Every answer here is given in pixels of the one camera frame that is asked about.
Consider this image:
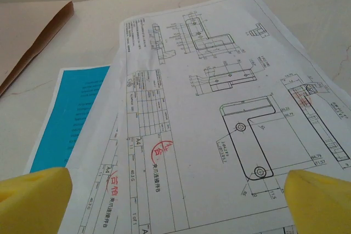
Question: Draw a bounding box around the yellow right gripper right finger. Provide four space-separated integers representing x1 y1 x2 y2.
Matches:
283 169 351 234

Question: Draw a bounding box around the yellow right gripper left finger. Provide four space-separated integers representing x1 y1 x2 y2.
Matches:
0 166 73 234

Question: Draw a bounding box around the white technical drawing sheet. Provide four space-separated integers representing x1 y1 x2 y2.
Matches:
60 43 301 234
119 0 351 234

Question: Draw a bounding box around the blue printed sheet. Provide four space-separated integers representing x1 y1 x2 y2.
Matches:
23 65 112 175

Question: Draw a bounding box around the brown cardboard sheet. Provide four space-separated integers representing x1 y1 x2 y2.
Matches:
0 0 75 98

